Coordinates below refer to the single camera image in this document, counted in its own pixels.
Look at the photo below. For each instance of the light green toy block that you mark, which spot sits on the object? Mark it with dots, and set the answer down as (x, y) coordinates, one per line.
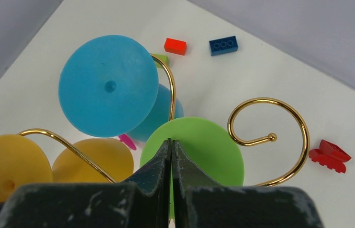
(164, 58)

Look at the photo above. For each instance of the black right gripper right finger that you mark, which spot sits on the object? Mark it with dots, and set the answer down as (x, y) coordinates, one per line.
(201, 202)

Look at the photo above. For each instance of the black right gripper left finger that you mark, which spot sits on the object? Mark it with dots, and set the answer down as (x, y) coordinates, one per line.
(141, 201)

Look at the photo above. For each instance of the blue plastic wine glass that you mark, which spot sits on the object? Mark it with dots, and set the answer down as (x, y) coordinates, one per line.
(110, 86)

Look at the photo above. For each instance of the orange red toy block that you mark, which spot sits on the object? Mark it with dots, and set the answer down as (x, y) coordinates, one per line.
(175, 46)

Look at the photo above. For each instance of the red toy brick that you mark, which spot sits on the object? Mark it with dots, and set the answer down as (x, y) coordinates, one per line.
(330, 155)

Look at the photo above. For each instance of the pink plastic wine glass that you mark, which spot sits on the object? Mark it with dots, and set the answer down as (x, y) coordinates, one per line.
(127, 141)

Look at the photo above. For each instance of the yellow plastic wine glass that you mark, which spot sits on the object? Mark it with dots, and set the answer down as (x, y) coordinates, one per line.
(23, 162)

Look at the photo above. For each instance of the blue toy brick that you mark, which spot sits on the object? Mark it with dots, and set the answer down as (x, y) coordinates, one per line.
(223, 45)

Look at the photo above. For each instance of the green plastic wine glass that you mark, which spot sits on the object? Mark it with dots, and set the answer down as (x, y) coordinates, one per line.
(206, 143)

